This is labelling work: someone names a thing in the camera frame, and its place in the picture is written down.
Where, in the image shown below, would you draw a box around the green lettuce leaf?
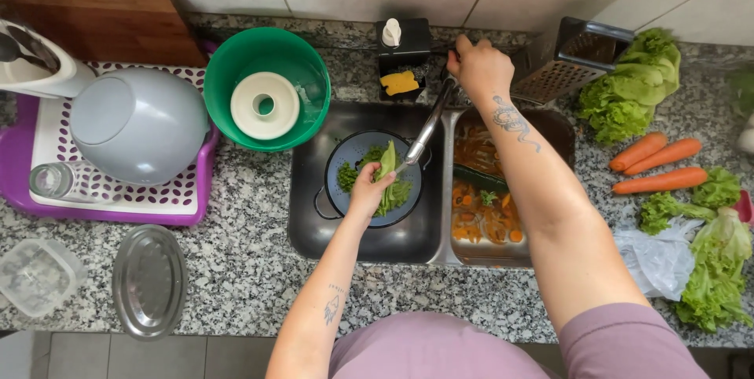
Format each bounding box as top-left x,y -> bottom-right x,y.
372,140 -> 413,218

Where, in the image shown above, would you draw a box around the white kitchen appliance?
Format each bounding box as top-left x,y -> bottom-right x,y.
0,18 -> 96,99

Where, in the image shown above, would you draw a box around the clear drinking glass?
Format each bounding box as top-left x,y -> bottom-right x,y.
29,161 -> 113,205

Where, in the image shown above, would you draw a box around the white ring-shaped plastic insert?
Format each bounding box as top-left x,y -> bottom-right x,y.
230,71 -> 301,141

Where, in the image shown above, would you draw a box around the orange carrot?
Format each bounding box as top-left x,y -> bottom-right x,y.
608,132 -> 669,172
612,167 -> 709,195
623,138 -> 703,177

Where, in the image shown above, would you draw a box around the stainless steel double sink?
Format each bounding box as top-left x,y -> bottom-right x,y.
287,101 -> 577,268

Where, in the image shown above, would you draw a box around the long lettuce bunch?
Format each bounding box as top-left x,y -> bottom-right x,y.
675,207 -> 754,334

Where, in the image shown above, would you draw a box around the person's mauve shirt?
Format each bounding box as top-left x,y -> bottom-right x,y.
328,302 -> 711,379

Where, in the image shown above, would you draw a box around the lettuce pieces in colander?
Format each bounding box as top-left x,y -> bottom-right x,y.
336,145 -> 387,194

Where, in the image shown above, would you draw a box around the green plastic bowl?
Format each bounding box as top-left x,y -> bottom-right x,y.
203,27 -> 332,153

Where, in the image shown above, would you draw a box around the clear plastic container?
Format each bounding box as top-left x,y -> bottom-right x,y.
0,238 -> 88,319

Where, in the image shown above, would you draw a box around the oval metal platter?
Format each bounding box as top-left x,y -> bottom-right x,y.
112,224 -> 189,342

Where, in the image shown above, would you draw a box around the small lettuce leaf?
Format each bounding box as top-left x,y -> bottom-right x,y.
690,167 -> 742,210

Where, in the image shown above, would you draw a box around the blue enamel colander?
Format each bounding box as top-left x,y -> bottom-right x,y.
313,129 -> 433,229

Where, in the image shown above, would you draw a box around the large lettuce head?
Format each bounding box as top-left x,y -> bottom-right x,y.
576,28 -> 682,146

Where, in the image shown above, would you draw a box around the person's left hand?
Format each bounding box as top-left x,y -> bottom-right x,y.
345,161 -> 398,221

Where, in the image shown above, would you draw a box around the white plastic bag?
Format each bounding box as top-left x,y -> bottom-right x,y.
613,205 -> 705,302

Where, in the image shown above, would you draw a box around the wooden cutting board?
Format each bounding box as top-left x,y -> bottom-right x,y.
0,0 -> 209,69

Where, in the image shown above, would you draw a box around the curly lettuce leaf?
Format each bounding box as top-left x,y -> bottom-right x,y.
639,192 -> 718,236

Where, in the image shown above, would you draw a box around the grey plastic bowl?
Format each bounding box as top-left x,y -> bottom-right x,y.
70,67 -> 211,187

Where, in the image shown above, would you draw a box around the pile of vegetable peels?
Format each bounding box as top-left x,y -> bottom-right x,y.
451,122 -> 525,245

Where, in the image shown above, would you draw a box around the purple dish drainer tray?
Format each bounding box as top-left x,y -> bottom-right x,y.
0,38 -> 221,227

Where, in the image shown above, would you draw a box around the metal box grater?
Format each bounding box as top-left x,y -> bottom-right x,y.
510,16 -> 636,105

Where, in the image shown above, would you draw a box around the dark green zucchini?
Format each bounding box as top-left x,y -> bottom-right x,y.
452,164 -> 510,194

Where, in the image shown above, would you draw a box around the yellow sponge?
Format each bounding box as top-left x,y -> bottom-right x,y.
379,70 -> 420,96

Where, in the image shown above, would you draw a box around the person's right hand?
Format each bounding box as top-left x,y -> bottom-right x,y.
445,34 -> 516,106

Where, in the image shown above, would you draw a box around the chrome sink faucet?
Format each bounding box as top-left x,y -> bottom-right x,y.
403,49 -> 461,168

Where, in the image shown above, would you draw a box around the black soap dispenser holder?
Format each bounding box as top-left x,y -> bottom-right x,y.
376,17 -> 432,103

